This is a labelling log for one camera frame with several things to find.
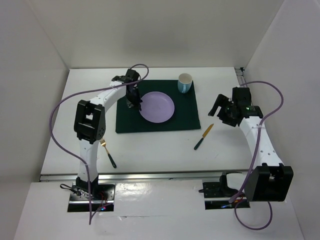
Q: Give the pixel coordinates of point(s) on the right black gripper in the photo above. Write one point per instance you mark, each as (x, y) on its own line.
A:
(220, 101)

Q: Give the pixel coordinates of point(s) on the dark green cloth napkin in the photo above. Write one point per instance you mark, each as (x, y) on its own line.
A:
(185, 117)

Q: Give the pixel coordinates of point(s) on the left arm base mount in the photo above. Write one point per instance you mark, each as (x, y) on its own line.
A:
(102, 201)

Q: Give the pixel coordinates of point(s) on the aluminium rail frame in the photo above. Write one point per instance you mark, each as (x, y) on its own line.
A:
(165, 154)

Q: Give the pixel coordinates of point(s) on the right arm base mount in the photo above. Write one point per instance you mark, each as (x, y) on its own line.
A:
(216, 197)

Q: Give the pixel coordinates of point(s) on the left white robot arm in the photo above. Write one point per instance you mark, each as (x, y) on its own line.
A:
(90, 124)

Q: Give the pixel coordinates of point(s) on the gold fork black handle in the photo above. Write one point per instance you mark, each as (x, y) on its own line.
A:
(104, 145)

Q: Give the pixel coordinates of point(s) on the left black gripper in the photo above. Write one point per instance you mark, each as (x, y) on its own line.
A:
(136, 102)

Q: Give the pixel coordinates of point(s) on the light blue mug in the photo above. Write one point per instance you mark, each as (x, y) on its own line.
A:
(184, 83)

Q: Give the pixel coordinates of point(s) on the purple plate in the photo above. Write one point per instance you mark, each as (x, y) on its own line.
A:
(157, 107)

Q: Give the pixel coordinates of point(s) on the gold knife black handle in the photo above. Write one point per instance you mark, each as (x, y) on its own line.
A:
(203, 136)

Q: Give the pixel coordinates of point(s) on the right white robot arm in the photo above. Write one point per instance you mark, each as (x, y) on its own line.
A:
(268, 179)

